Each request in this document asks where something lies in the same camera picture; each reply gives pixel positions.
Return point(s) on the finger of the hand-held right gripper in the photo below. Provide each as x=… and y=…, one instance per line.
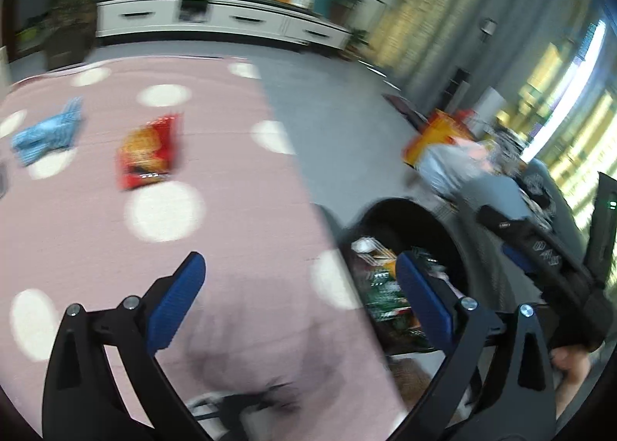
x=518, y=260

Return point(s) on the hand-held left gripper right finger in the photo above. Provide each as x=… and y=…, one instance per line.
x=426, y=303

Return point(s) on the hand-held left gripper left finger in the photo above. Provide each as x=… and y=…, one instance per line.
x=176, y=296

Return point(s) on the dark green bag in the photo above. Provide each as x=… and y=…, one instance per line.
x=390, y=296

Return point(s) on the yellow bag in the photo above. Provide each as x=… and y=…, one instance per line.
x=388, y=270

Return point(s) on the black trash bin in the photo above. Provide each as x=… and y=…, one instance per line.
x=409, y=224

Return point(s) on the white tissue packet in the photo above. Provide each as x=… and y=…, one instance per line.
x=365, y=244

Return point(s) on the red snack bag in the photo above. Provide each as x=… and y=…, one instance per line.
x=147, y=151

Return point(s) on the person's right hand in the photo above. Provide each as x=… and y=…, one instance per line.
x=573, y=364

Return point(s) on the black patterned cloth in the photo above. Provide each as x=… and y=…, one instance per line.
x=540, y=192

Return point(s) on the pink spotted rug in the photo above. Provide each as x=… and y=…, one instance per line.
x=241, y=209

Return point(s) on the grey plastic bag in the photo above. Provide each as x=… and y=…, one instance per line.
x=448, y=166

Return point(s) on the orange bag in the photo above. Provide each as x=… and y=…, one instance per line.
x=434, y=132

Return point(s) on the white board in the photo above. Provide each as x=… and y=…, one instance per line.
x=489, y=102

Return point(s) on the dark doormat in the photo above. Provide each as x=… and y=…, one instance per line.
x=402, y=108

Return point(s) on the blue striped packet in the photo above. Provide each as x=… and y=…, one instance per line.
x=48, y=132

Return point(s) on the grey curtain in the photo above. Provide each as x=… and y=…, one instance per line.
x=458, y=11

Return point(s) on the small potted plant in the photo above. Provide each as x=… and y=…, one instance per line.
x=356, y=43

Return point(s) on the white television cabinet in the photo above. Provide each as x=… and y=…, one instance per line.
x=217, y=16

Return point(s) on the large bushy potted plant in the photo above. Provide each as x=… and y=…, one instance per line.
x=70, y=26

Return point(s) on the wall lamp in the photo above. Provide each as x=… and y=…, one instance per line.
x=488, y=28

